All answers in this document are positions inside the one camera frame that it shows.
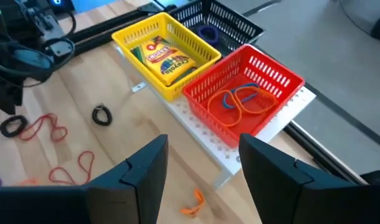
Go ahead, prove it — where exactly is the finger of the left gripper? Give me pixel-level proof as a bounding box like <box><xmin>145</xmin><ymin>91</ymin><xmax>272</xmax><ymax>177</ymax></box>
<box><xmin>0</xmin><ymin>81</ymin><xmax>25</xmax><ymax>115</ymax></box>

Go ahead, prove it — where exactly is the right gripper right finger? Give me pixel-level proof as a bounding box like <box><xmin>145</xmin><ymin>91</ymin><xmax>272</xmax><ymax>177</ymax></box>
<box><xmin>239</xmin><ymin>133</ymin><xmax>380</xmax><ymax>224</ymax></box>

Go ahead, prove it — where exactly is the red plastic basket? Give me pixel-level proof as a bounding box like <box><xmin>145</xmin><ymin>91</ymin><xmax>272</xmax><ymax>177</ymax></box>
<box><xmin>181</xmin><ymin>44</ymin><xmax>306</xmax><ymax>149</ymax></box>

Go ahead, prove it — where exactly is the black spiral coil wristband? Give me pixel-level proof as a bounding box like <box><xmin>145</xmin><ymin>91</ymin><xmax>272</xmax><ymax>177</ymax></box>
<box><xmin>91</xmin><ymin>103</ymin><xmax>113</xmax><ymax>127</ymax></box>
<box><xmin>0</xmin><ymin>114</ymin><xmax>29</xmax><ymax>139</ymax></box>

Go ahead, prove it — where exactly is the blue rubber band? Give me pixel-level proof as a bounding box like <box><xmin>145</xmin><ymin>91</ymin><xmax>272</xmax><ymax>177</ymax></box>
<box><xmin>221</xmin><ymin>82</ymin><xmax>260</xmax><ymax>110</ymax></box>

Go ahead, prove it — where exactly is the black clamp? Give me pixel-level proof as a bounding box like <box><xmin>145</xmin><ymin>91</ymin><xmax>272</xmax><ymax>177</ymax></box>
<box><xmin>359</xmin><ymin>170</ymin><xmax>380</xmax><ymax>187</ymax></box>

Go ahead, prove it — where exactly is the orange rubber band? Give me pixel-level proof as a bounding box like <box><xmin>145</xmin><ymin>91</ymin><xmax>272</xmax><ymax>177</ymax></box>
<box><xmin>179</xmin><ymin>187</ymin><xmax>206</xmax><ymax>218</ymax></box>
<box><xmin>233</xmin><ymin>86</ymin><xmax>280</xmax><ymax>115</ymax></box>
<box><xmin>206</xmin><ymin>89</ymin><xmax>243</xmax><ymax>128</ymax></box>
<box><xmin>19</xmin><ymin>177</ymin><xmax>42</xmax><ymax>187</ymax></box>

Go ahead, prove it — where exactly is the white perforated metal shelf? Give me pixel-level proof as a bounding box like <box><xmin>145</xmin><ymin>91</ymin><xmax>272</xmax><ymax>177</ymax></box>
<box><xmin>113</xmin><ymin>40</ymin><xmax>317</xmax><ymax>190</ymax></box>

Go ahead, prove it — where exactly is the red rubber band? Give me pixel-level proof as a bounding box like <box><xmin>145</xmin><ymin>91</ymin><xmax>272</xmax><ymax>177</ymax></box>
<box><xmin>17</xmin><ymin>113</ymin><xmax>69</xmax><ymax>143</ymax></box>
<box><xmin>47</xmin><ymin>150</ymin><xmax>95</xmax><ymax>186</ymax></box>

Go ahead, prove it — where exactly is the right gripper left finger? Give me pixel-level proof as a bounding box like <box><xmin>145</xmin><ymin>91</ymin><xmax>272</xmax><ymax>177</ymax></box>
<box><xmin>0</xmin><ymin>134</ymin><xmax>169</xmax><ymax>224</ymax></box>

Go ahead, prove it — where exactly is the yellow plastic basket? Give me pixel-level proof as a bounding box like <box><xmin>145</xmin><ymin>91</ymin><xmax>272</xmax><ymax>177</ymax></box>
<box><xmin>111</xmin><ymin>11</ymin><xmax>222</xmax><ymax>103</ymax></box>

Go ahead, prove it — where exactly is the black plastic basket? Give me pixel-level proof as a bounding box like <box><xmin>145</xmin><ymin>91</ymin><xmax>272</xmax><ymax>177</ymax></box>
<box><xmin>167</xmin><ymin>0</ymin><xmax>266</xmax><ymax>57</ymax></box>

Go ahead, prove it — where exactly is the black aluminium table frame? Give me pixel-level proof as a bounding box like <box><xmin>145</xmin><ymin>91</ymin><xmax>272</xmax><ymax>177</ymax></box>
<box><xmin>64</xmin><ymin>1</ymin><xmax>369</xmax><ymax>185</ymax></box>

